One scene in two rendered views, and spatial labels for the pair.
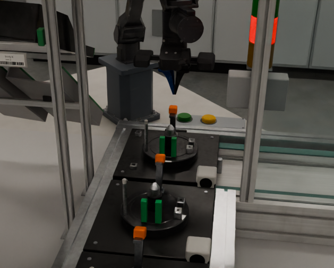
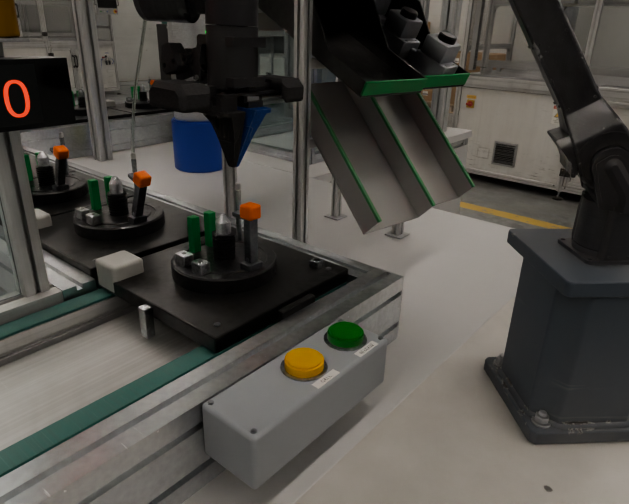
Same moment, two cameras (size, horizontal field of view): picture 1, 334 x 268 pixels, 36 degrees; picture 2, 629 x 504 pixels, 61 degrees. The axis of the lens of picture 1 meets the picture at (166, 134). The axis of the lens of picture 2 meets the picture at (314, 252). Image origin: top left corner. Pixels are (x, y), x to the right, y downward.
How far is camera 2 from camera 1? 1.66 m
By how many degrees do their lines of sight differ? 104
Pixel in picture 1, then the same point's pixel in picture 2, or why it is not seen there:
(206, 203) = (77, 252)
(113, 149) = (304, 248)
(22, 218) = not seen: hidden behind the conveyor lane
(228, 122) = (263, 393)
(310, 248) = not seen: outside the picture
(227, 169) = (150, 358)
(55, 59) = not seen: hidden behind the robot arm
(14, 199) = (335, 246)
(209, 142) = (203, 314)
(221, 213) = (50, 263)
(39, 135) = (503, 287)
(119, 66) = (542, 232)
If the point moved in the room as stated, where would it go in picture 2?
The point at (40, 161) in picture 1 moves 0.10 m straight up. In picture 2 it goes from (412, 272) to (417, 222)
